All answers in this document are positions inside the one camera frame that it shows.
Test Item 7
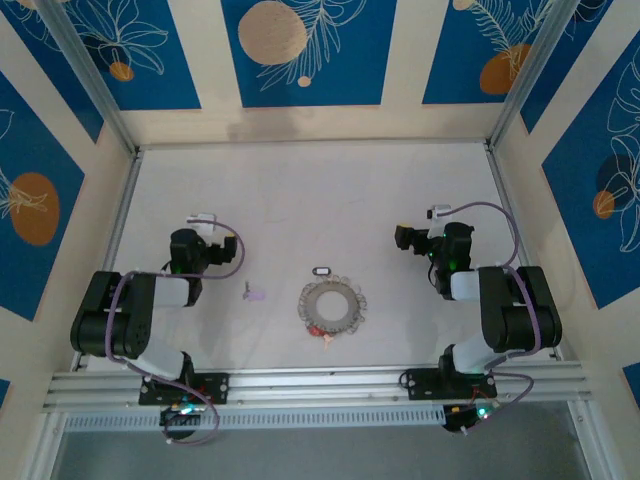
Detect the metal disc with wire rings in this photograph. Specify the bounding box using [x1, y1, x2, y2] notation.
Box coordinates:
[298, 273, 369, 337]

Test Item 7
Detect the black electronics board with LED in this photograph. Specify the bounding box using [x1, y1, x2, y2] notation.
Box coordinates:
[442, 402, 501, 435]
[158, 403, 207, 442]

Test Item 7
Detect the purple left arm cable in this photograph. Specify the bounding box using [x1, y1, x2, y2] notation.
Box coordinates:
[104, 221, 246, 446]

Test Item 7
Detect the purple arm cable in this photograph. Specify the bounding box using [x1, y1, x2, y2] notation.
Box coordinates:
[448, 200, 547, 435]
[104, 221, 246, 446]

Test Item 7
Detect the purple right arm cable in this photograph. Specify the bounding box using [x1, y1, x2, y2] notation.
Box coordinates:
[448, 200, 547, 435]

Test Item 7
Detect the aluminium table side rail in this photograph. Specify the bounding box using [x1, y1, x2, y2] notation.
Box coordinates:
[72, 149, 144, 372]
[484, 143, 565, 362]

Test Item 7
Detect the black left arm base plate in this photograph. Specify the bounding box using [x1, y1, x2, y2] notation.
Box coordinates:
[138, 371, 231, 406]

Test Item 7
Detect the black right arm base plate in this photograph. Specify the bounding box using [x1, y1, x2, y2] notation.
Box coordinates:
[403, 367, 499, 401]

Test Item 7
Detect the aluminium mounting rail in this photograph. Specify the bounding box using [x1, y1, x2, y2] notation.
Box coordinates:
[42, 360, 596, 412]

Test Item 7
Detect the grey slotted cable duct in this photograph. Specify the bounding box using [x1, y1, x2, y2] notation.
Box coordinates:
[62, 405, 446, 432]

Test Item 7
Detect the aluminium frame post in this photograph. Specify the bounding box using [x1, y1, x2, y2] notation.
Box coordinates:
[37, 0, 139, 154]
[487, 0, 581, 151]

